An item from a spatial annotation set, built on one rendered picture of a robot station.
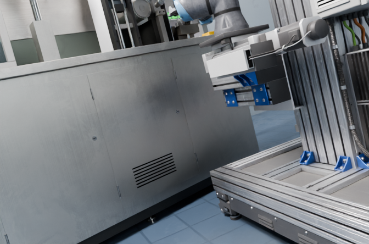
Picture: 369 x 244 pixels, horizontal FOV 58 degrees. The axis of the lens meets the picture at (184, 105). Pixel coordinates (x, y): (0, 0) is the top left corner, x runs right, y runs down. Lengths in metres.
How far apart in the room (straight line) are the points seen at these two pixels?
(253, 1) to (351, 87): 3.60
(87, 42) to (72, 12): 0.20
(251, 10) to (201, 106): 2.95
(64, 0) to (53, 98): 0.94
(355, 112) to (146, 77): 1.00
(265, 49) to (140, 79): 0.80
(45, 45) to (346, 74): 1.45
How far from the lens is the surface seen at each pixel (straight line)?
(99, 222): 1.67
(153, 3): 2.19
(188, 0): 1.47
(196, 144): 1.92
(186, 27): 2.29
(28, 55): 2.20
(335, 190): 1.22
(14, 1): 2.27
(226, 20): 1.44
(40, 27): 1.97
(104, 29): 2.15
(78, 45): 2.30
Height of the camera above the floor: 0.68
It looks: 4 degrees down
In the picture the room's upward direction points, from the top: 14 degrees counter-clockwise
